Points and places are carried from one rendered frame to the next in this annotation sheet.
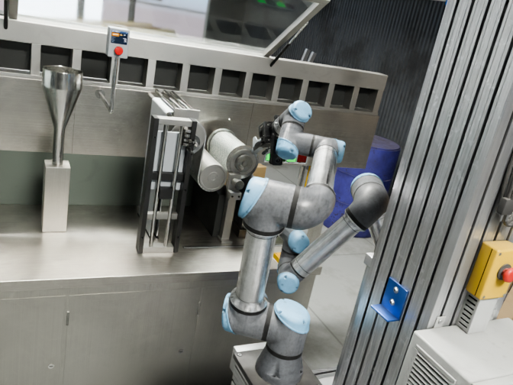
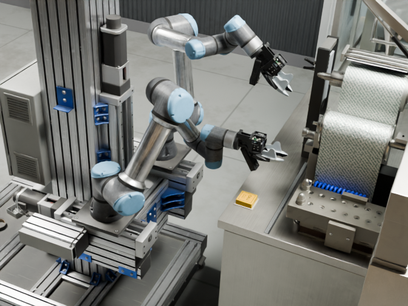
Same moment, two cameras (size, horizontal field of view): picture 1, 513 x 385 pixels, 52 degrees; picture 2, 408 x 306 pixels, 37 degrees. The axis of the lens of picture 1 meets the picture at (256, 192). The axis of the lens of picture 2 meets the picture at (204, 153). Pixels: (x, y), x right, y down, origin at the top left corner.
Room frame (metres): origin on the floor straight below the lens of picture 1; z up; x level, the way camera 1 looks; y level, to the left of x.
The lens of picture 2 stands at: (3.39, -1.56, 2.46)
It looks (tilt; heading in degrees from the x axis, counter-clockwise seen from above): 34 degrees down; 141
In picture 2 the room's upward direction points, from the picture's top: 3 degrees clockwise
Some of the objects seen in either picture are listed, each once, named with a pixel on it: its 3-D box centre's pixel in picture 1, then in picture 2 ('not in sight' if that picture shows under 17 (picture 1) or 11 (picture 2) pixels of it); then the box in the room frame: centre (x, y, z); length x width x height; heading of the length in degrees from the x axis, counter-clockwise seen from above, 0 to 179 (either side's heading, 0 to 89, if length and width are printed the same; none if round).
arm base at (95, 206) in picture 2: not in sight; (107, 201); (1.63, -0.61, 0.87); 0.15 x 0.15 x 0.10
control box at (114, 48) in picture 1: (117, 42); not in sight; (1.89, 0.58, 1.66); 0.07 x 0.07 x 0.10; 28
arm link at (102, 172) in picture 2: not in sight; (107, 180); (1.63, -0.61, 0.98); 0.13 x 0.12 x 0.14; 179
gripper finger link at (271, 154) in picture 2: not in sight; (272, 154); (2.01, -0.07, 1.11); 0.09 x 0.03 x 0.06; 18
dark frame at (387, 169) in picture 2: (211, 201); (356, 183); (2.24, 0.20, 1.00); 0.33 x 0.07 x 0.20; 27
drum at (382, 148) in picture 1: (358, 182); not in sight; (4.88, -0.95, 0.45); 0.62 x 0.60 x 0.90; 29
